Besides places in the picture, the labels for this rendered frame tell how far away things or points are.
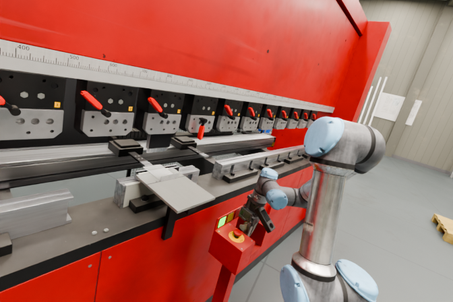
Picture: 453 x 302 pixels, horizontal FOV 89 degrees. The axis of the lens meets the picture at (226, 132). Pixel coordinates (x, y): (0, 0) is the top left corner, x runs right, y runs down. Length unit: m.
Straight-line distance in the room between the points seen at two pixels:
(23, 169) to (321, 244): 1.01
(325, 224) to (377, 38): 2.36
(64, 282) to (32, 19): 0.70
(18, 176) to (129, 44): 0.63
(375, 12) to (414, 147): 5.34
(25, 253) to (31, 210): 0.11
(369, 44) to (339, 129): 2.23
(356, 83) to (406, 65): 8.41
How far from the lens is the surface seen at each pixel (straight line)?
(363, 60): 2.81
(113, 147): 1.18
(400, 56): 11.15
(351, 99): 2.77
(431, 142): 11.37
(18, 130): 0.75
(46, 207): 0.89
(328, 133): 0.64
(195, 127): 1.02
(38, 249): 0.87
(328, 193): 0.68
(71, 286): 0.95
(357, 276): 0.84
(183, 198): 0.86
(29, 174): 1.12
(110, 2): 0.77
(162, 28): 0.85
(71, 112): 1.35
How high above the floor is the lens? 1.44
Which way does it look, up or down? 13 degrees down
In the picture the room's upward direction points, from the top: 14 degrees clockwise
